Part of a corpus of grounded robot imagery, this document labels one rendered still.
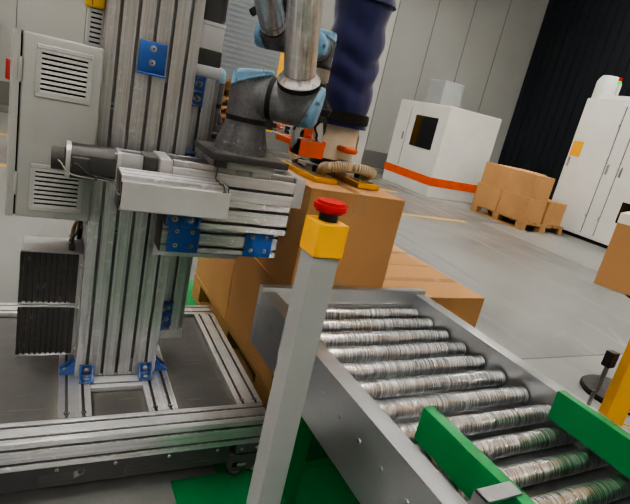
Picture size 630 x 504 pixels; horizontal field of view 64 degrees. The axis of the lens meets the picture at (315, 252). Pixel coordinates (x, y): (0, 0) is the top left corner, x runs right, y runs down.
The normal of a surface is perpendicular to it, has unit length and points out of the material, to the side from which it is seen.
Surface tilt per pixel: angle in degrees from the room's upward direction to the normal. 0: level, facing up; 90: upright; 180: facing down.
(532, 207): 90
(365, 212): 90
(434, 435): 90
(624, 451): 90
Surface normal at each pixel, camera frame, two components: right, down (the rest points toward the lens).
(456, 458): -0.87, -0.06
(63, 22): 0.42, 0.34
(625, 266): -0.63, 0.08
